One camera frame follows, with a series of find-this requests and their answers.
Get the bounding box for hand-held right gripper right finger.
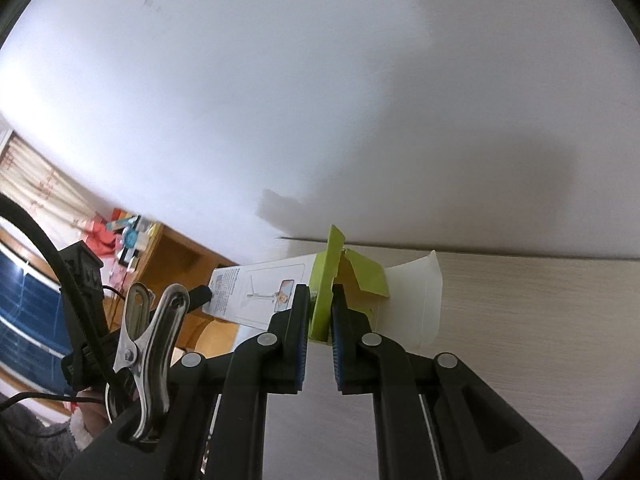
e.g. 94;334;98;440
331;284;585;480

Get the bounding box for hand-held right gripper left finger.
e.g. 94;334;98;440
57;284;311;480

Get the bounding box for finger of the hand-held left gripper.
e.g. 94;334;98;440
186;284;214;318

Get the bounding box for long white cardboard box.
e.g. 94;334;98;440
207;225;444;350

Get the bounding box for person's left forearm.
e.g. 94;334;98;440
0;397;108;480

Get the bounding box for pile of colourful clutter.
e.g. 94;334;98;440
80;211;157;273

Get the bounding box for wooden shelf unit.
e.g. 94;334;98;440
100;224;241;358

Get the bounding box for metal spring clip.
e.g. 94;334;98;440
105;282;191;442

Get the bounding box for blue window pane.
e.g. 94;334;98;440
0;237;73;393

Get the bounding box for beige curtain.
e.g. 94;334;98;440
0;132;98;228

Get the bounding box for thick black cable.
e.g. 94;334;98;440
0;194;133;403

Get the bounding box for thin black cable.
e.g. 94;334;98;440
0;391;103;411

